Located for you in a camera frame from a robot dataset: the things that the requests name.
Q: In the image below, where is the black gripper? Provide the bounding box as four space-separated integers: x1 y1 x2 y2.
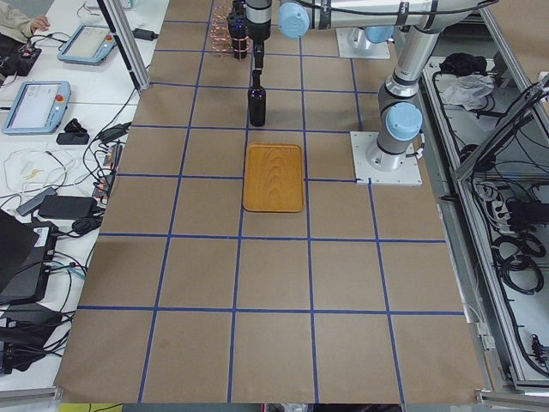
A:
250 21 270 70

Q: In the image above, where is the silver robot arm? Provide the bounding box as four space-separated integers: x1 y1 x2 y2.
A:
370 27 441 172
244 1 498 70

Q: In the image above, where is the person forearm beige sleeve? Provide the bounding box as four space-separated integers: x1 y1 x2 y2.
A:
1 2 51 43

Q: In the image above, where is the wooden tray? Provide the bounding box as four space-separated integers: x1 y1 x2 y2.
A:
243 142 304 213

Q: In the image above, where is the blue teach pendant far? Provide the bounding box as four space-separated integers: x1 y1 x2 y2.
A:
57 25 116 65

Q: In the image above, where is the blue teach pendant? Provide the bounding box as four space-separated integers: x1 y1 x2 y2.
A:
57 25 116 65
2 81 71 136

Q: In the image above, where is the black cloth bundle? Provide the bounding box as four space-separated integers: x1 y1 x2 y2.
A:
439 52 487 76

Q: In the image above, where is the white crumpled cloth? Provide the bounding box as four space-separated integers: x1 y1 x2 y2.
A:
441 75 494 111

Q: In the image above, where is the blue teach pendant near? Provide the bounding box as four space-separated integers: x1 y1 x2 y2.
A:
2 81 71 136

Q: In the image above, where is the black power brick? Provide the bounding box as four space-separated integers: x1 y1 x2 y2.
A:
38 195 97 220

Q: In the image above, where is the black laptop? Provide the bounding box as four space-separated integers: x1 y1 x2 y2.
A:
1 211 57 305

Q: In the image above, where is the copper wire bottle basket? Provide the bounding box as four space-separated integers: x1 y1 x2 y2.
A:
209 1 233 57

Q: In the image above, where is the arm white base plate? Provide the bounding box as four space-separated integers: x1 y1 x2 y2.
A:
336 26 394 60
350 131 423 186

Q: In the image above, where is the aluminium frame post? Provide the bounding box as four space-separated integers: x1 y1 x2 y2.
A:
98 0 150 93

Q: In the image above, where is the aluminium side frame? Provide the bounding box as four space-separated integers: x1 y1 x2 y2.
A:
423 1 548 409

